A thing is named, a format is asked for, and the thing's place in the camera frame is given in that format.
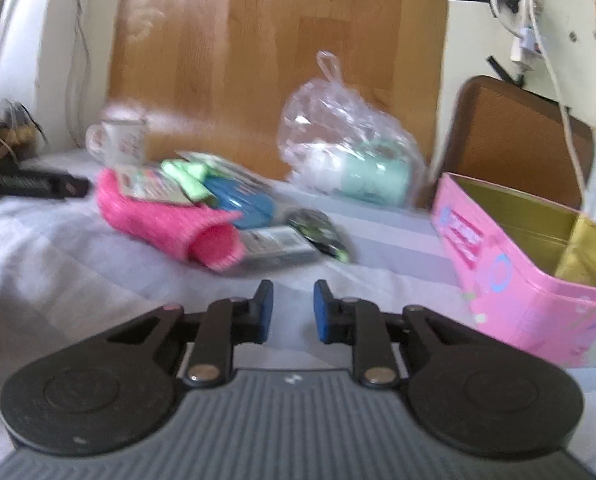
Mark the white cable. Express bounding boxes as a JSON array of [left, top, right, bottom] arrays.
[[524, 0, 590, 212]]

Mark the wooden headboard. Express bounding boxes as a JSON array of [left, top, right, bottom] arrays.
[[104, 0, 448, 178]]

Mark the blue plastic case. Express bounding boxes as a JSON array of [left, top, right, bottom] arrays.
[[203, 177, 275, 230]]

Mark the clear plastic bag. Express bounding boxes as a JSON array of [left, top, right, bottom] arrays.
[[278, 51, 426, 209]]

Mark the white printed mug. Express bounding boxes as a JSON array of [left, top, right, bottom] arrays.
[[85, 119, 148, 168]]

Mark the silver sachet packet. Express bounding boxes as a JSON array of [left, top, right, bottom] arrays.
[[240, 226, 319, 266]]

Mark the mint green roll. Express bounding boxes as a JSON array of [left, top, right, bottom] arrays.
[[300, 144, 412, 207]]

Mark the black remote control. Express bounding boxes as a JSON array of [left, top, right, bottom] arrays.
[[0, 168, 92, 200]]

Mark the pink tin box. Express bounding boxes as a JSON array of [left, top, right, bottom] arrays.
[[431, 174, 596, 368]]

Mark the dark green black pouch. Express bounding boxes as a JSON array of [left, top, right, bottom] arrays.
[[285, 208, 351, 263]]

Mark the striped bed sheet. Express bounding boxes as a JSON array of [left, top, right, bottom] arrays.
[[0, 184, 596, 479]]

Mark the printed card packet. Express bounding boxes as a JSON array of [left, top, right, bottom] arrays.
[[115, 165, 191, 206]]

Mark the pink knitted cloth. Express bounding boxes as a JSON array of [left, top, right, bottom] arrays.
[[96, 169, 245, 272]]

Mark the brown chair backrest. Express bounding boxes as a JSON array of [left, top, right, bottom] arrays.
[[440, 76, 582, 209]]

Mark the green cloth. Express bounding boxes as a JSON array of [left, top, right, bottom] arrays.
[[160, 159, 212, 203]]

